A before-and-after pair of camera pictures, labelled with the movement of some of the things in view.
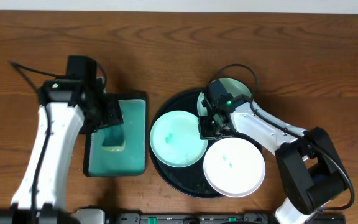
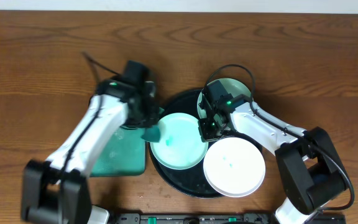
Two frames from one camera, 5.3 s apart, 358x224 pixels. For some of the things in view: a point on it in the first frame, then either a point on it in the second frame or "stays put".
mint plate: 175,140 stays put
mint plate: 232,86 stays put
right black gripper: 209,130 stays put
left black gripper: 114,112 → 150,115
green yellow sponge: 114,138 → 152,134
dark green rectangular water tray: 120,150 stays put
